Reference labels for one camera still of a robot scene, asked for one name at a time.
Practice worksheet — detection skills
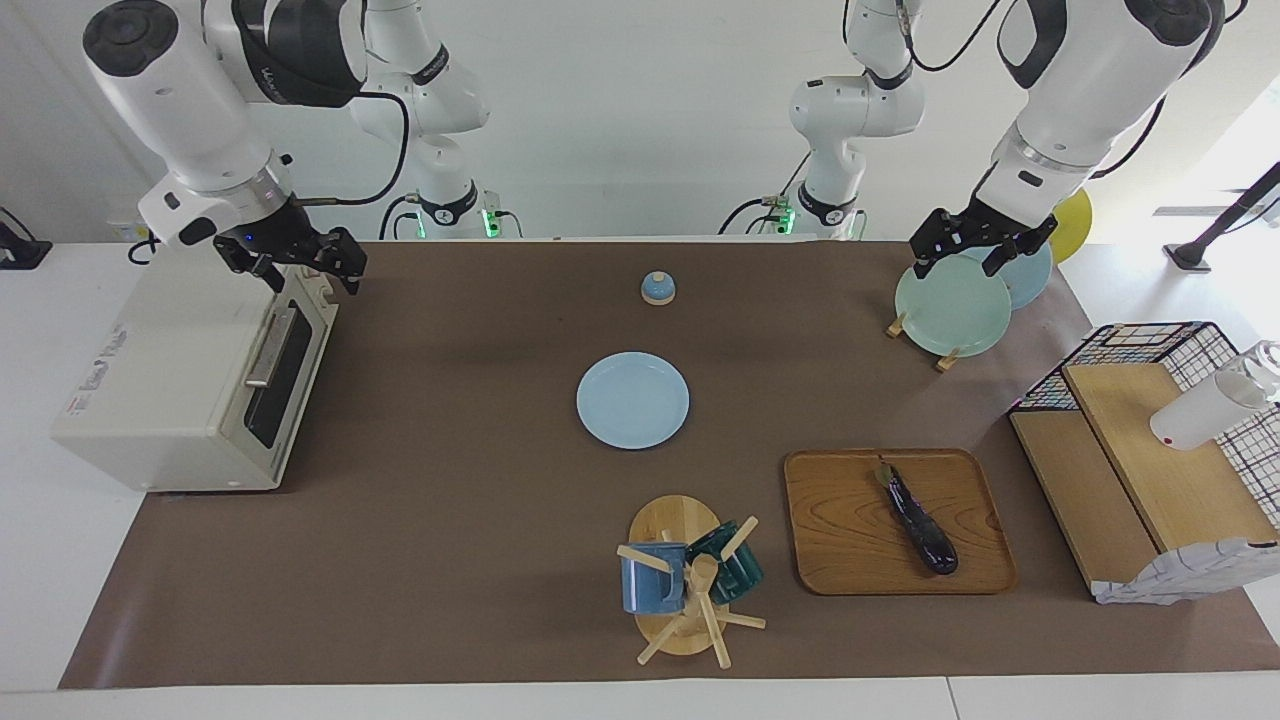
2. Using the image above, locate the dark purple eggplant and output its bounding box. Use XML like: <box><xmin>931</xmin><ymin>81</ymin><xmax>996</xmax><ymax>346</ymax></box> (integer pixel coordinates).
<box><xmin>876</xmin><ymin>458</ymin><xmax>959</xmax><ymax>576</ymax></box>

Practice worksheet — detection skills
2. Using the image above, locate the cream toaster oven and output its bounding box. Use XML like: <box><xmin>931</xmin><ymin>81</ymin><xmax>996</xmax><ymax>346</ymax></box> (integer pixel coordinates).
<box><xmin>52</xmin><ymin>255</ymin><xmax>341</xmax><ymax>493</ymax></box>

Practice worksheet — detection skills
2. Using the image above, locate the light blue racked plate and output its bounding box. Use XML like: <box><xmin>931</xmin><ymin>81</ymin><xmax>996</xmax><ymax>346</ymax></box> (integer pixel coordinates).
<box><xmin>985</xmin><ymin>243</ymin><xmax>1054</xmax><ymax>311</ymax></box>

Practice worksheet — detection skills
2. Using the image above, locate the pale green plate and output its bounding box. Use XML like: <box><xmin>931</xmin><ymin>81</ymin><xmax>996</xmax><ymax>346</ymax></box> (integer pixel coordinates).
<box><xmin>895</xmin><ymin>254</ymin><xmax>1013</xmax><ymax>358</ymax></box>

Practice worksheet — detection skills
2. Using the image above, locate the wooden plate rack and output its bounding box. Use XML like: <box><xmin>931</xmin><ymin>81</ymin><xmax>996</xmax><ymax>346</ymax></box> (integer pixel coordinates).
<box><xmin>886</xmin><ymin>312</ymin><xmax>961</xmax><ymax>373</ymax></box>

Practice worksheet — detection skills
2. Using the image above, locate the yellow plate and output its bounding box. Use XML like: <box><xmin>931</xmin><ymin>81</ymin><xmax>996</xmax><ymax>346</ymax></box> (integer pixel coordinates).
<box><xmin>1050</xmin><ymin>188</ymin><xmax>1094</xmax><ymax>265</ymax></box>

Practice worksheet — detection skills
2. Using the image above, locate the black floor stand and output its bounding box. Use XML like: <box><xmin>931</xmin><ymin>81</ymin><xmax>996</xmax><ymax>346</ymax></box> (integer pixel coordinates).
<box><xmin>1163</xmin><ymin>160</ymin><xmax>1280</xmax><ymax>273</ymax></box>

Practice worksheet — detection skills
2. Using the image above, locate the black desk clamp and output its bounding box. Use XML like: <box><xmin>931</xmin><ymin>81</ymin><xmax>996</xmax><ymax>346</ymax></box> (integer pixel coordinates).
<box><xmin>0</xmin><ymin>207</ymin><xmax>53</xmax><ymax>271</ymax></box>

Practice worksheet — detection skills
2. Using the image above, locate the white cup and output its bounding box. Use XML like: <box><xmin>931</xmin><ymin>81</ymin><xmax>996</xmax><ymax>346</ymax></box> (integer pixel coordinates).
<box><xmin>1149</xmin><ymin>340</ymin><xmax>1280</xmax><ymax>451</ymax></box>

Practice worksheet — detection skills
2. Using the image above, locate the light wooden stepped shelf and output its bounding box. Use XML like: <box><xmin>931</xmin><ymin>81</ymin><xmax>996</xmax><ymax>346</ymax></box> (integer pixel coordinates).
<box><xmin>1008</xmin><ymin>362</ymin><xmax>1280</xmax><ymax>601</ymax></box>

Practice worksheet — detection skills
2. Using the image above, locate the brown table mat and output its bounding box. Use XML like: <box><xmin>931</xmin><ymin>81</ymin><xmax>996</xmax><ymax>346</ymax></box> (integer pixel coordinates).
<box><xmin>58</xmin><ymin>240</ymin><xmax>1280</xmax><ymax>691</ymax></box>

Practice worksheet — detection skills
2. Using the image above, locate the brown wooden tray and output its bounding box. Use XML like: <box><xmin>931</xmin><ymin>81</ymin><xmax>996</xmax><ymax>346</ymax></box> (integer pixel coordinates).
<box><xmin>783</xmin><ymin>448</ymin><xmax>1019</xmax><ymax>597</ymax></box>

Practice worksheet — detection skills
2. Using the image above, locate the wooden mug tree stand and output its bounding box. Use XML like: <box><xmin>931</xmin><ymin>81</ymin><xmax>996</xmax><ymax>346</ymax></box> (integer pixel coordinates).
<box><xmin>616</xmin><ymin>495</ymin><xmax>767</xmax><ymax>669</ymax></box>

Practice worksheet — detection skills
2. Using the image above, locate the dark green ceramic mug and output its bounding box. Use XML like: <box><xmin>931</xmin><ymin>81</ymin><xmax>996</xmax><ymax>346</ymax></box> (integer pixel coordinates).
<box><xmin>686</xmin><ymin>520</ymin><xmax>765</xmax><ymax>605</ymax></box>

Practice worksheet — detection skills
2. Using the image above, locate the blue ceramic mug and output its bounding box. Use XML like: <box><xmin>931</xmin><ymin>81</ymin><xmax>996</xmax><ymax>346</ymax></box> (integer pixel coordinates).
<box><xmin>620</xmin><ymin>542</ymin><xmax>691</xmax><ymax>615</ymax></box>

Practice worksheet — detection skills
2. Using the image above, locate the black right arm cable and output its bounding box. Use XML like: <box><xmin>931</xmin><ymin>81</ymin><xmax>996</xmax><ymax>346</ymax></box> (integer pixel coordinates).
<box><xmin>295</xmin><ymin>90</ymin><xmax>412</xmax><ymax>208</ymax></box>

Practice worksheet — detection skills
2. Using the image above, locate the black wire basket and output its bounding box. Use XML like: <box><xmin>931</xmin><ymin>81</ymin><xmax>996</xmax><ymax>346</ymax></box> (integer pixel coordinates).
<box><xmin>1008</xmin><ymin>321</ymin><xmax>1280</xmax><ymax>531</ymax></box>

